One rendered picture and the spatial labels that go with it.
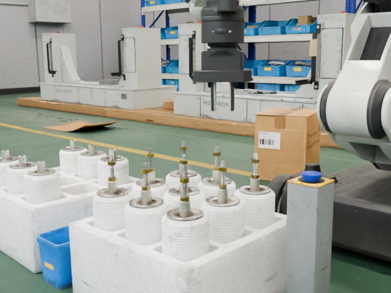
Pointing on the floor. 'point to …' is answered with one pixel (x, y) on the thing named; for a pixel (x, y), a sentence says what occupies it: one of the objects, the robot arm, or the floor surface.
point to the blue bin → (56, 257)
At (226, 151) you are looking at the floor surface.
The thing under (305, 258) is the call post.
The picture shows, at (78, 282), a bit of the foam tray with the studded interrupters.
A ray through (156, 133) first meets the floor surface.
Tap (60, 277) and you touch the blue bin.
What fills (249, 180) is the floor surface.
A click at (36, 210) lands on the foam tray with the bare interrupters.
